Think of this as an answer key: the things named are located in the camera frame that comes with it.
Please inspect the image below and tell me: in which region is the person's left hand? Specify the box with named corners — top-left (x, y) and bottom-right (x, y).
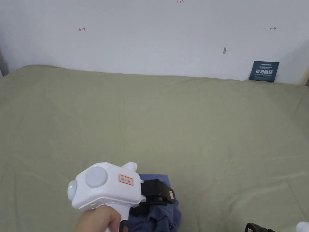
top-left (73, 208), bottom-right (122, 232)

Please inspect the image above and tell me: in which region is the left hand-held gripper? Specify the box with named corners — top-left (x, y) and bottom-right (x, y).
top-left (67, 162), bottom-right (175, 232)

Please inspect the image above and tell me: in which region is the dark blue shirt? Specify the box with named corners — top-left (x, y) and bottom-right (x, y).
top-left (127, 173), bottom-right (182, 232)

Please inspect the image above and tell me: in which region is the dark blue sign card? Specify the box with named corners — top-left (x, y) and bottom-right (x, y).
top-left (248, 61), bottom-right (280, 83)

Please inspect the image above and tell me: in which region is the bed with pale green sheet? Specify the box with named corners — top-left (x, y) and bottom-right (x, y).
top-left (0, 65), bottom-right (309, 232)

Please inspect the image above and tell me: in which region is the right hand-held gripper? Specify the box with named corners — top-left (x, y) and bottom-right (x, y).
top-left (245, 221), bottom-right (309, 232)

